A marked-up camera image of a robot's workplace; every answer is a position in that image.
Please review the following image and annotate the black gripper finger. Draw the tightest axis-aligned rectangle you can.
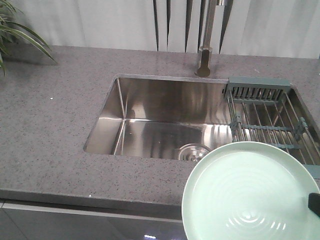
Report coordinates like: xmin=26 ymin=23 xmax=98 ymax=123
xmin=308 ymin=192 xmax=320 ymax=217

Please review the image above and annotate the stainless steel sink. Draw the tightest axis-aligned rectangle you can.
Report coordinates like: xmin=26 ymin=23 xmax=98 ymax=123
xmin=84 ymin=75 xmax=235 ymax=160

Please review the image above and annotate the white curtain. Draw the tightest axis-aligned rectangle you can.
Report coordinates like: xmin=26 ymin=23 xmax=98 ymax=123
xmin=13 ymin=0 xmax=320 ymax=59

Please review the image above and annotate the chrome faucet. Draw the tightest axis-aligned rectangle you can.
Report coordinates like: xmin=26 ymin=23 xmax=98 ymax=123
xmin=195 ymin=0 xmax=228 ymax=78

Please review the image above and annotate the grey kitchen island cabinet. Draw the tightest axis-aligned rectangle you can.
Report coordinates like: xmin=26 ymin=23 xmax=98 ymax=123
xmin=0 ymin=189 xmax=187 ymax=240

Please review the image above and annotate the steel sink drain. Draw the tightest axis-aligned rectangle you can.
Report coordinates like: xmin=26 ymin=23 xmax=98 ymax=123
xmin=172 ymin=143 xmax=212 ymax=162

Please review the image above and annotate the mint green plate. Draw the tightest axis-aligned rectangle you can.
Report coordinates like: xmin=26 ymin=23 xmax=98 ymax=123
xmin=181 ymin=141 xmax=320 ymax=240

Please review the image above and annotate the green potted plant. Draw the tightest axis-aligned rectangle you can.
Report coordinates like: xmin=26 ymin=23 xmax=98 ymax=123
xmin=0 ymin=0 xmax=57 ymax=77

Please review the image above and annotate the teal wire dish rack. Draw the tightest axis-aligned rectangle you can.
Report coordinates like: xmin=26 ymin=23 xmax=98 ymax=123
xmin=223 ymin=76 xmax=320 ymax=179

